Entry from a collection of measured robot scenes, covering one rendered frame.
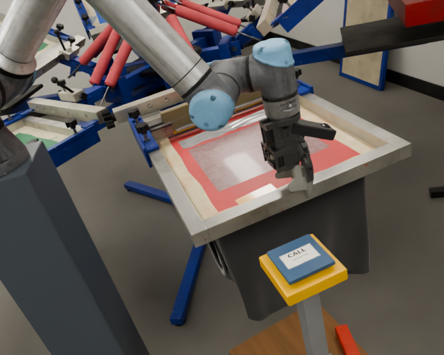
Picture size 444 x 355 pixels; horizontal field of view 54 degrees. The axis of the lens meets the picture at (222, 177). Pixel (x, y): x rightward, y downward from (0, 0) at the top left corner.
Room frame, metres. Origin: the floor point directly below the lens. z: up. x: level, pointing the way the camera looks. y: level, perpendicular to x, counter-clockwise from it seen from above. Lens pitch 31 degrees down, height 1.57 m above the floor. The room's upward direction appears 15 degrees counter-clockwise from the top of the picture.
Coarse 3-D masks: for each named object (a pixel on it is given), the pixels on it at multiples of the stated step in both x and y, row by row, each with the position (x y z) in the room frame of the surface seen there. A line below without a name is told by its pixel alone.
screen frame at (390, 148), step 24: (312, 96) 1.33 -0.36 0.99; (144, 120) 1.52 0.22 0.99; (336, 120) 1.15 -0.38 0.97; (360, 120) 1.08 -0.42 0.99; (384, 144) 0.94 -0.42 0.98; (408, 144) 0.89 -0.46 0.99; (168, 168) 1.10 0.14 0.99; (336, 168) 0.87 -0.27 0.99; (360, 168) 0.86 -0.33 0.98; (168, 192) 0.98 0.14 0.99; (288, 192) 0.83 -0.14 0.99; (312, 192) 0.83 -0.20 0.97; (192, 216) 0.84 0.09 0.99; (216, 216) 0.81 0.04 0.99; (240, 216) 0.79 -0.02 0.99; (264, 216) 0.81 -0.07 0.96; (192, 240) 0.77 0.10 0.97
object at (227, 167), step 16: (176, 144) 1.32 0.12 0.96; (208, 144) 1.26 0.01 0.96; (224, 144) 1.23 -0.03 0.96; (240, 144) 1.20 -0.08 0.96; (192, 160) 1.18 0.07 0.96; (208, 160) 1.16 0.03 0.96; (224, 160) 1.13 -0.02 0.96; (240, 160) 1.10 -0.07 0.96; (256, 160) 1.08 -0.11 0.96; (208, 176) 1.06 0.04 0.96; (224, 176) 1.04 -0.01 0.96; (240, 176) 1.01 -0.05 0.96; (256, 176) 0.99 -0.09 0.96; (272, 176) 0.97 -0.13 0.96; (208, 192) 0.98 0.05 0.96; (224, 192) 0.96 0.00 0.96; (240, 192) 0.94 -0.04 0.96; (224, 208) 0.88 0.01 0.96
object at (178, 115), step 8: (240, 96) 1.42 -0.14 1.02; (248, 96) 1.43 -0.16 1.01; (256, 96) 1.43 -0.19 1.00; (184, 104) 1.39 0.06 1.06; (160, 112) 1.38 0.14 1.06; (168, 112) 1.37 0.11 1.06; (176, 112) 1.37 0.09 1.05; (184, 112) 1.38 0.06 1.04; (168, 120) 1.36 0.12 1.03; (176, 120) 1.37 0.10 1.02; (184, 120) 1.38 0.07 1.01
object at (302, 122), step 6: (300, 120) 0.86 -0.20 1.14; (306, 120) 0.87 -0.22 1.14; (294, 126) 0.83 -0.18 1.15; (300, 126) 0.83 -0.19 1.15; (306, 126) 0.83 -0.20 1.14; (312, 126) 0.84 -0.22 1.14; (318, 126) 0.85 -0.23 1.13; (324, 126) 0.85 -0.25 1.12; (330, 126) 0.86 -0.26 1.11; (294, 132) 0.83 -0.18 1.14; (300, 132) 0.83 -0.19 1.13; (306, 132) 0.83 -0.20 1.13; (312, 132) 0.83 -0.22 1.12; (318, 132) 0.84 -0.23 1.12; (324, 132) 0.84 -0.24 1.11; (330, 132) 0.84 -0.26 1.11; (324, 138) 0.84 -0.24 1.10; (330, 138) 0.84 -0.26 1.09
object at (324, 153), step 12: (252, 108) 1.45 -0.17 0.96; (228, 120) 1.40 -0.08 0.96; (240, 132) 1.28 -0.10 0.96; (252, 132) 1.26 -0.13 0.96; (252, 144) 1.18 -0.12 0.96; (312, 144) 1.08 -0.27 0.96; (324, 144) 1.06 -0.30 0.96; (336, 144) 1.04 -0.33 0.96; (312, 156) 1.01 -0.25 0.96; (324, 156) 1.00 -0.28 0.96; (336, 156) 0.98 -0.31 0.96; (348, 156) 0.97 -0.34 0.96; (324, 168) 0.94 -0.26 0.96
